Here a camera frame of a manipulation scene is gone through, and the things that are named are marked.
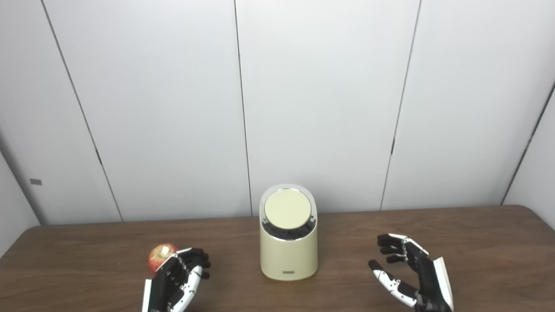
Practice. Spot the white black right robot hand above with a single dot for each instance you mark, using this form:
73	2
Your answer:
429	277

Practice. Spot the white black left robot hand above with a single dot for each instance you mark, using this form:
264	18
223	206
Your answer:
167	281

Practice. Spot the red apple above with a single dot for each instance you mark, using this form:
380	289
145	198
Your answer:
159	254

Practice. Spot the cream round bin lid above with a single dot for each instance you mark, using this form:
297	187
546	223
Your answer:
287	208

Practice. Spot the cream-colored bin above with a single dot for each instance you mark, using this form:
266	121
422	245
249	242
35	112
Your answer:
288	260

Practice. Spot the small grey wall plate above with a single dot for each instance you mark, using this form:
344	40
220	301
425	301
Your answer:
36	182

